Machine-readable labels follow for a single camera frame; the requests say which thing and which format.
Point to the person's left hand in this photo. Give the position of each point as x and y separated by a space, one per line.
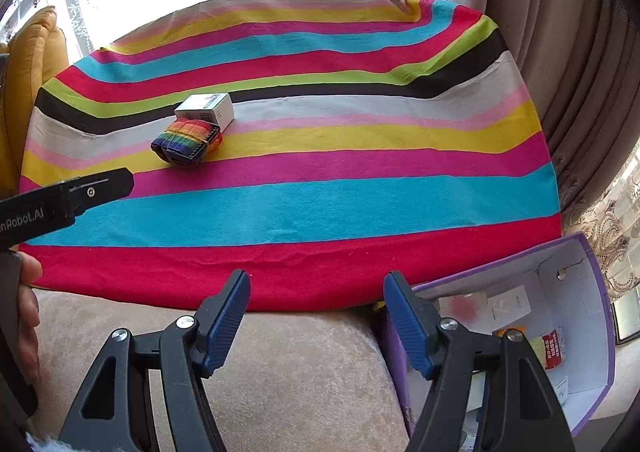
30 274

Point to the yellow leather sofa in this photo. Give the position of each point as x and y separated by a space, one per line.
30 72

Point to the pale pink packet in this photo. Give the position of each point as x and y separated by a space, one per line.
462 304

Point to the white box with green print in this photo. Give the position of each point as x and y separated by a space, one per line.
207 107

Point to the white fluffy fabric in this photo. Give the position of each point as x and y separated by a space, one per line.
47 444

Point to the beige pleated curtain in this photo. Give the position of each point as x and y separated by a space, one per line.
525 7

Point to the white box with bird print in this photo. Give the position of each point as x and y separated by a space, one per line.
507 304

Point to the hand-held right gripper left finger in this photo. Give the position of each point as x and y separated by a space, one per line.
227 327

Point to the green round sponge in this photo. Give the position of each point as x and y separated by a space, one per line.
536 349

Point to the red label packet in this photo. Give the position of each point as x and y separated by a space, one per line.
553 349

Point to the purple storage box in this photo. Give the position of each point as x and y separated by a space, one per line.
570 302

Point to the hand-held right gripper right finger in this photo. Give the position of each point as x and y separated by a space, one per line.
407 327

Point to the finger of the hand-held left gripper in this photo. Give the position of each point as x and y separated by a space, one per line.
100 189

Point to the large white box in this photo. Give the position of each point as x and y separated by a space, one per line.
482 392

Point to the patterned lace curtain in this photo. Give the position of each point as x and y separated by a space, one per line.
600 232

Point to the white box with barcode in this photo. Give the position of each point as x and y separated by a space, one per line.
560 389

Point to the beige plush cushion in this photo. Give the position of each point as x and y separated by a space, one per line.
300 382

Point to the orange packet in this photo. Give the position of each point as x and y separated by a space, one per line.
509 330

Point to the striped colourful blanket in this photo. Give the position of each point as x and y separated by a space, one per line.
325 157

